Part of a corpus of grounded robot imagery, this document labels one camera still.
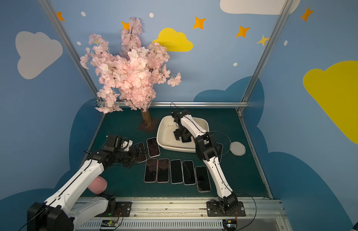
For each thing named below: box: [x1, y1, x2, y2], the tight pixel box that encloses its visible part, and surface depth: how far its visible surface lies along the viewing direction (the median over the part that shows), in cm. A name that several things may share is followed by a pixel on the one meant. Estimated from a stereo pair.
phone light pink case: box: [194, 165, 212, 193], surface depth 88 cm
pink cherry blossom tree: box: [79, 17, 182, 127], surface depth 69 cm
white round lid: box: [229, 141, 246, 156], surface depth 101 cm
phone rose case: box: [143, 158, 159, 183], surface depth 87 cm
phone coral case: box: [156, 158, 170, 183], surface depth 88 cm
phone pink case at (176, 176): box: [169, 158, 184, 185], surface depth 90 cm
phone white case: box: [181, 159, 197, 186], surface depth 90 cm
